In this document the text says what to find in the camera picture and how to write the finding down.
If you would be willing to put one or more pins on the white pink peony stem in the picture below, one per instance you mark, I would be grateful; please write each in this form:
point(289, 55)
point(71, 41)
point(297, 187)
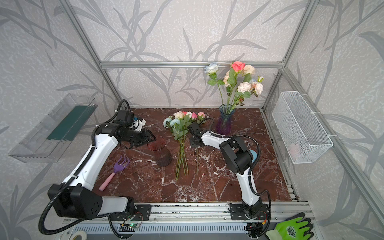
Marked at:
point(246, 90)

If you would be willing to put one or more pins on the purple pink handled tool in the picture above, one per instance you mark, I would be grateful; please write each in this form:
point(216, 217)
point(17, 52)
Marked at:
point(119, 166)

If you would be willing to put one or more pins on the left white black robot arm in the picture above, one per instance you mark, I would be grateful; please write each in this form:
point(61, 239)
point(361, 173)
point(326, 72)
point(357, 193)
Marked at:
point(74, 198)

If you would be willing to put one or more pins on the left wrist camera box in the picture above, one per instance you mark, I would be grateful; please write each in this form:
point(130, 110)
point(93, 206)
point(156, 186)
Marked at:
point(138, 124)

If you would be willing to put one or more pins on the clear plastic wall tray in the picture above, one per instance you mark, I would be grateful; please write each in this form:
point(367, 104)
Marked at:
point(48, 141)

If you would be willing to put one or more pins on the purple blue glass vase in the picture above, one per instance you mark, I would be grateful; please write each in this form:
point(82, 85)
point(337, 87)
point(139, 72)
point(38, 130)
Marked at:
point(224, 124)

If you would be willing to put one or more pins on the aluminium front rail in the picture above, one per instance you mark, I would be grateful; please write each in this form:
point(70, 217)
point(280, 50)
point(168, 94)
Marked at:
point(217, 212)

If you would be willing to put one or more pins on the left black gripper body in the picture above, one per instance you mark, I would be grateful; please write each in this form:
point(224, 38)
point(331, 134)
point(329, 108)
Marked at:
point(144, 137)

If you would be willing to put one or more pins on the white wire mesh basket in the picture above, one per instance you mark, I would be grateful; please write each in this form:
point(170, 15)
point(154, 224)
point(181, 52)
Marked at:
point(298, 124)

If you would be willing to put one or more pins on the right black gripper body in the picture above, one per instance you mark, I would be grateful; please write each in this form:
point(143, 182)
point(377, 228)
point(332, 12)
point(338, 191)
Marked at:
point(193, 132)

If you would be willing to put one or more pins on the white tape roll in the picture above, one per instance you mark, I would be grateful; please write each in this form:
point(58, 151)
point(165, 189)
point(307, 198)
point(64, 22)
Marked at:
point(79, 235)

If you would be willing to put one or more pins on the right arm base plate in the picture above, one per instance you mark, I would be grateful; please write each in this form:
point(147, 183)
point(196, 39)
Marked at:
point(238, 214)

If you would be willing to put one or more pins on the green black work glove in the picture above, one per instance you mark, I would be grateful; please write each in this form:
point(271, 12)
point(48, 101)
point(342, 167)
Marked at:
point(297, 227)

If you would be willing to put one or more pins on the cream pink rose stem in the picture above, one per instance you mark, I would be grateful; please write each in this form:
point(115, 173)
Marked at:
point(248, 72)

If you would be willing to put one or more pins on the pink red rose stem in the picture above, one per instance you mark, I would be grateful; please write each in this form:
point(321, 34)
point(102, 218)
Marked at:
point(236, 68)

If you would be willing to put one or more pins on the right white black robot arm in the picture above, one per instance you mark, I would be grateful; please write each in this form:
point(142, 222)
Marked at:
point(239, 159)

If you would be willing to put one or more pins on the small pink bud stem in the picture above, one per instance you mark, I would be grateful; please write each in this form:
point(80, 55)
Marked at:
point(200, 117)

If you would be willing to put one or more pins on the pale blue rose stem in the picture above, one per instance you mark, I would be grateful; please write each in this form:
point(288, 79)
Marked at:
point(211, 70)

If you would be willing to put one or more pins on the pink object in basket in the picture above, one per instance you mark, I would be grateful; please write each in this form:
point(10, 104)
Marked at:
point(294, 151)

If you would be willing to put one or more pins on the green circuit board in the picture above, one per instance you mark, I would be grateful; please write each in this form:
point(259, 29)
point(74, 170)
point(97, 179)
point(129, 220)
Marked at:
point(129, 227)

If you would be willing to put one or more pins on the dark red glass vase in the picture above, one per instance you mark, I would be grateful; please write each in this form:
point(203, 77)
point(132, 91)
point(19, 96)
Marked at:
point(162, 155)

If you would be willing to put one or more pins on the light blue handled tool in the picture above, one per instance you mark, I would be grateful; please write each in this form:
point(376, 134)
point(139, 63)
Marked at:
point(255, 156)

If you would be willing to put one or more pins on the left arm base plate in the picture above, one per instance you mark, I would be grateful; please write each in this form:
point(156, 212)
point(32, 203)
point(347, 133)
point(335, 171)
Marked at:
point(142, 213)

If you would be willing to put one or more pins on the flower bunch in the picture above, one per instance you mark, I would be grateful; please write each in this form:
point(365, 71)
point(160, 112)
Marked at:
point(178, 125)

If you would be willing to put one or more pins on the peach rose stem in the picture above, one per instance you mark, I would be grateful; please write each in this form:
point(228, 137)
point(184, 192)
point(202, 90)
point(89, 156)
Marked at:
point(226, 84)

